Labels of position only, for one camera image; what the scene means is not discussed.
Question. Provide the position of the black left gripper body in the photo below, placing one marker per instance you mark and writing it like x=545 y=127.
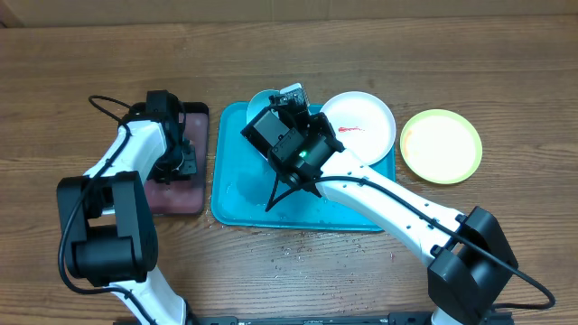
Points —
x=178 y=163

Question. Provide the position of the light blue plate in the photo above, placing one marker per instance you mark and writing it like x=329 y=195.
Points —
x=258 y=102

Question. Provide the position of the pink white plate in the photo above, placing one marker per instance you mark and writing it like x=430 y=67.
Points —
x=363 y=123

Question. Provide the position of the yellow green plate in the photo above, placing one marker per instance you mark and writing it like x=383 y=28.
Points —
x=441 y=146

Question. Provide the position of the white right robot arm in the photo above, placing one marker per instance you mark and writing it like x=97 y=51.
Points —
x=331 y=154

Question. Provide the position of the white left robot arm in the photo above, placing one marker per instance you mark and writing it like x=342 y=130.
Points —
x=108 y=239

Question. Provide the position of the dark red water tray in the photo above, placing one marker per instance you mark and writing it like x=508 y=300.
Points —
x=185 y=197

